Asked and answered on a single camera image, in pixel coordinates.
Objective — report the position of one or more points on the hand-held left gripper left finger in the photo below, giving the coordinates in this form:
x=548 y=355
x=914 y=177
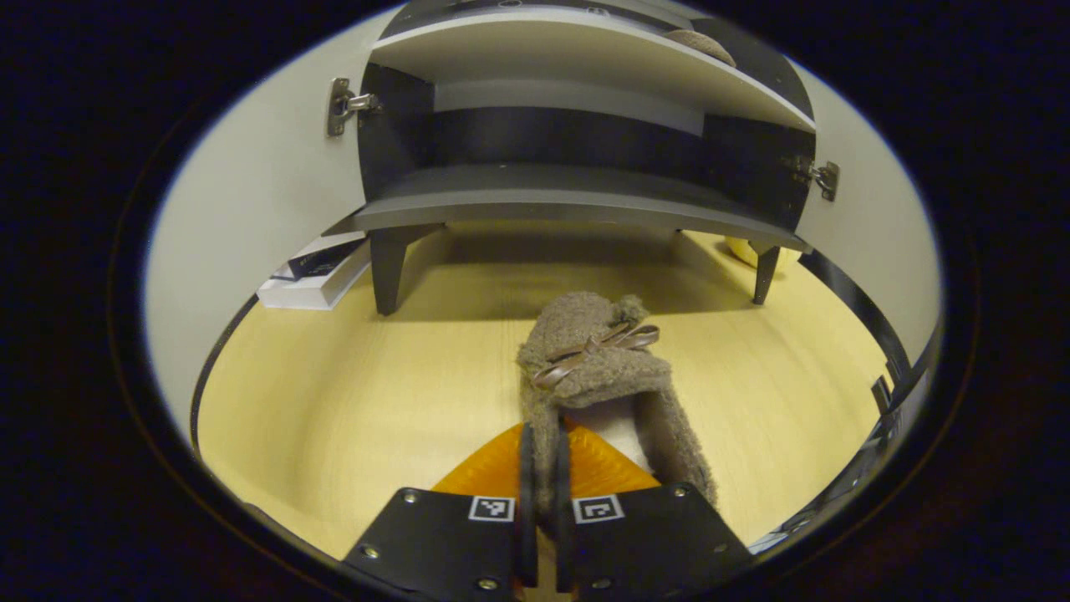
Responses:
x=435 y=543

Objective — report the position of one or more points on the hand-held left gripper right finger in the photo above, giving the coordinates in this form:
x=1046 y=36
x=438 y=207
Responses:
x=660 y=543

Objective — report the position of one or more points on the brown fuzzy shoe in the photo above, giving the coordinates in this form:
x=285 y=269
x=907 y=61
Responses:
x=585 y=368
x=702 y=46

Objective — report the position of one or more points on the grey shoe cabinet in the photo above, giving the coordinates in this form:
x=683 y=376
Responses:
x=543 y=192

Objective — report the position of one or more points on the white book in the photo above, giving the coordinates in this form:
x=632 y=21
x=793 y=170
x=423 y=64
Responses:
x=309 y=293

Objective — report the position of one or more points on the dark book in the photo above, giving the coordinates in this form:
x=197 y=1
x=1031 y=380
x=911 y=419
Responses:
x=322 y=261

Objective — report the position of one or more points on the yellow fuzzy object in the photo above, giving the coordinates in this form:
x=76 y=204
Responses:
x=744 y=251

